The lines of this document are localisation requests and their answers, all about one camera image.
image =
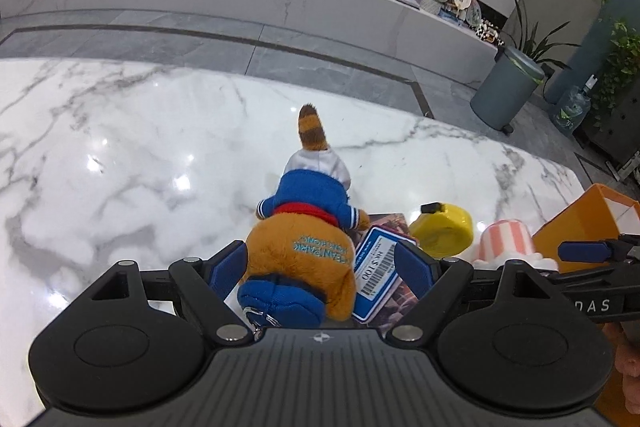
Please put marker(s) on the illustrated character card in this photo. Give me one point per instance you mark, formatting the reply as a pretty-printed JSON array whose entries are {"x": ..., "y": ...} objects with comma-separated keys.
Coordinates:
[{"x": 400, "y": 302}]

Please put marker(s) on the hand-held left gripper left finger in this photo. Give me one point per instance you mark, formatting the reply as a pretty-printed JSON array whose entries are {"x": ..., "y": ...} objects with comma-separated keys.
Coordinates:
[{"x": 227, "y": 269}]

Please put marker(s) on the yellow round toy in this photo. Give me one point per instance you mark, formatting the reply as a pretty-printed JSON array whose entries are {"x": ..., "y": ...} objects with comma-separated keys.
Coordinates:
[{"x": 445, "y": 227}]

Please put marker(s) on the black and white toy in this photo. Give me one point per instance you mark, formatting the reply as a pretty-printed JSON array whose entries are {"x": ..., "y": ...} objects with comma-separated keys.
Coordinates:
[{"x": 489, "y": 32}]

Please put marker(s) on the brown raccoon plush toy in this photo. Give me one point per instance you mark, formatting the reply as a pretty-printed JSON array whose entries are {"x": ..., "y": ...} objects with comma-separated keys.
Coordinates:
[{"x": 295, "y": 252}]

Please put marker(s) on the potted leafy plant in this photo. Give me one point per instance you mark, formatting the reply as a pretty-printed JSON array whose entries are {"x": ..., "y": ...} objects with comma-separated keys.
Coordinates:
[{"x": 537, "y": 42}]

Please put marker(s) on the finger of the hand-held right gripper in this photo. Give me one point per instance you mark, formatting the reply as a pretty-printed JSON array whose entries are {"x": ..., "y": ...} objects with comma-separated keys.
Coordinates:
[{"x": 582, "y": 252}]

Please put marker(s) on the trailing green pothos plant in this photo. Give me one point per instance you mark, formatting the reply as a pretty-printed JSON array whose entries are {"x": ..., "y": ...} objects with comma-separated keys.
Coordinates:
[{"x": 620, "y": 67}]

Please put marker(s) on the striped popcorn bunny plush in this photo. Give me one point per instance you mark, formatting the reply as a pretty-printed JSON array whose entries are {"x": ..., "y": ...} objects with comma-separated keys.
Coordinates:
[{"x": 505, "y": 239}]

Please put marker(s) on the orange storage box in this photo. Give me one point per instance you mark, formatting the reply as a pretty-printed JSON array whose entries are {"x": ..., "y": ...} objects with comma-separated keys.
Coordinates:
[{"x": 585, "y": 217}]

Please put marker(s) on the dark grey dresser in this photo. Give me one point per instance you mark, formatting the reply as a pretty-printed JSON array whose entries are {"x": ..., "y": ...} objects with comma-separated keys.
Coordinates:
[{"x": 620, "y": 142}]

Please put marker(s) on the person's right hand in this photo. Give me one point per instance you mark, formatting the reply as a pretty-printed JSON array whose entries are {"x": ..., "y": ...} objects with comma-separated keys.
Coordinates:
[{"x": 622, "y": 352}]

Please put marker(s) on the blue water jug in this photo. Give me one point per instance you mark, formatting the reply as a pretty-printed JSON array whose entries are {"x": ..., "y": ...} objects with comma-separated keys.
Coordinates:
[{"x": 572, "y": 109}]

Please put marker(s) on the grey trash bin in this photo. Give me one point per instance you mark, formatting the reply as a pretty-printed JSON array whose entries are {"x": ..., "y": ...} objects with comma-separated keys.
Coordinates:
[{"x": 502, "y": 92}]

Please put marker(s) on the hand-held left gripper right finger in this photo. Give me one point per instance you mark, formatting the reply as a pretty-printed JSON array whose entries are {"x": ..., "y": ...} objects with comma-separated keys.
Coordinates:
[{"x": 412, "y": 269}]

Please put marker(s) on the blue price tag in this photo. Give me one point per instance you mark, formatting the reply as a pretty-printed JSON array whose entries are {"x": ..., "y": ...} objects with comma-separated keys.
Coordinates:
[{"x": 372, "y": 277}]

